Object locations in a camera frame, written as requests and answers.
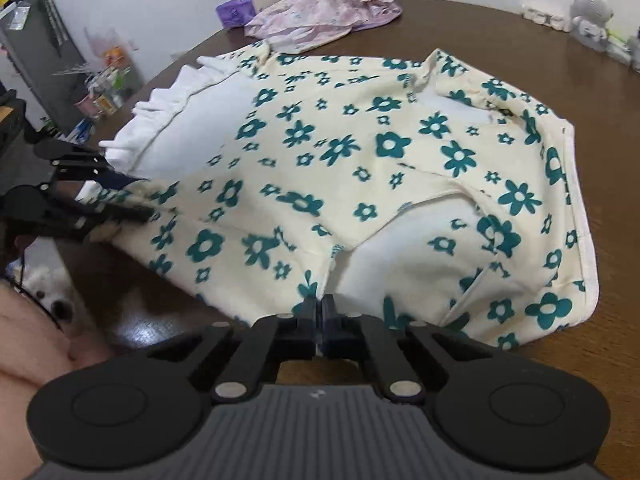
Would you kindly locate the cream green floral dress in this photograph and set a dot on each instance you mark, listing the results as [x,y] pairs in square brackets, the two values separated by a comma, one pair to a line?
[414,190]

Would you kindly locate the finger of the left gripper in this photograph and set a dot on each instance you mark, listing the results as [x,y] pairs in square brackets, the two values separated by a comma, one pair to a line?
[75,163]
[110,212]

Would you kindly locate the grey metal shelf unit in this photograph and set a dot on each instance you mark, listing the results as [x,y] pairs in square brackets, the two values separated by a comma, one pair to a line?
[40,48]

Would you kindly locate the green white small boxes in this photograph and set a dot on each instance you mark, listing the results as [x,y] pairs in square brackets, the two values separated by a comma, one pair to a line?
[617,48]

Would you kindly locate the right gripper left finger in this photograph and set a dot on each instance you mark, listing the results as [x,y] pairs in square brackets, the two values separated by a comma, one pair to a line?
[271,341]

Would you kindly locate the purple tissue pack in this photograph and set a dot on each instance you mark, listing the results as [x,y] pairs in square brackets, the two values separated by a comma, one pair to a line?
[237,13]

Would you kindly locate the white power strip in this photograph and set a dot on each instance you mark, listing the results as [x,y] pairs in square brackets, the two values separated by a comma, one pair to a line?
[547,15]

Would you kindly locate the white astronaut figurine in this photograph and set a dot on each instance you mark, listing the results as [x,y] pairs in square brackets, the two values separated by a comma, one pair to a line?
[588,20]

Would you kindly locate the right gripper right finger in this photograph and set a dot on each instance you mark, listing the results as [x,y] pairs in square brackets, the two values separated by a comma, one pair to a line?
[365,340]

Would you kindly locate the white dog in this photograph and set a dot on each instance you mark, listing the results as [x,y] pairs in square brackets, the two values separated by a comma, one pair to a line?
[43,274]

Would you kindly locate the pink floral garment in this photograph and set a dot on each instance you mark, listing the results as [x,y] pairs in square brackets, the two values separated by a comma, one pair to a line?
[297,26]

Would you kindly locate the person left hand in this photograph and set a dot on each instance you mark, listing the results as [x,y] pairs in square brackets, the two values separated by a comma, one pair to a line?
[34,351]

